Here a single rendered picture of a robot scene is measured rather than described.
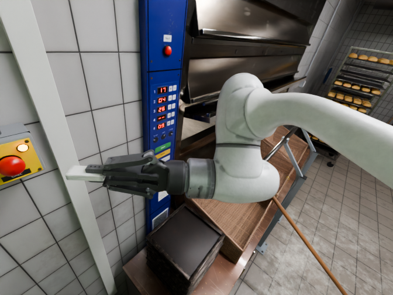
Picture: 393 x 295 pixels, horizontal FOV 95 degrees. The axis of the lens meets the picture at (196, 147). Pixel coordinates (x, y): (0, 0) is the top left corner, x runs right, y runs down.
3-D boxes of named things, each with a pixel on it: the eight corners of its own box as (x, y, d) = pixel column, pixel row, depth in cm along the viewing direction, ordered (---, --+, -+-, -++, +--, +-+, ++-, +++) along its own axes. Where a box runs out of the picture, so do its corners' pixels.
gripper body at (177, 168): (188, 175, 35) (138, 173, 33) (183, 203, 40) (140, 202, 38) (186, 152, 41) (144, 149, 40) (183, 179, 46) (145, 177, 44)
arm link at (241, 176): (204, 196, 46) (207, 145, 47) (261, 198, 48) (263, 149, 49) (214, 209, 35) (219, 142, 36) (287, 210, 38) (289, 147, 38)
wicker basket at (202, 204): (178, 216, 131) (182, 190, 116) (219, 178, 170) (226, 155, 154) (236, 266, 109) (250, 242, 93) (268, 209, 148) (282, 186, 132)
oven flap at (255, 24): (194, 37, 67) (186, -32, 60) (305, 46, 189) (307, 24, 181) (203, 34, 64) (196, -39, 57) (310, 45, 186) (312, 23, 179)
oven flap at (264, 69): (186, 103, 82) (179, 54, 74) (294, 72, 203) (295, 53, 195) (194, 103, 79) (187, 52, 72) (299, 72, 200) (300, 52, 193)
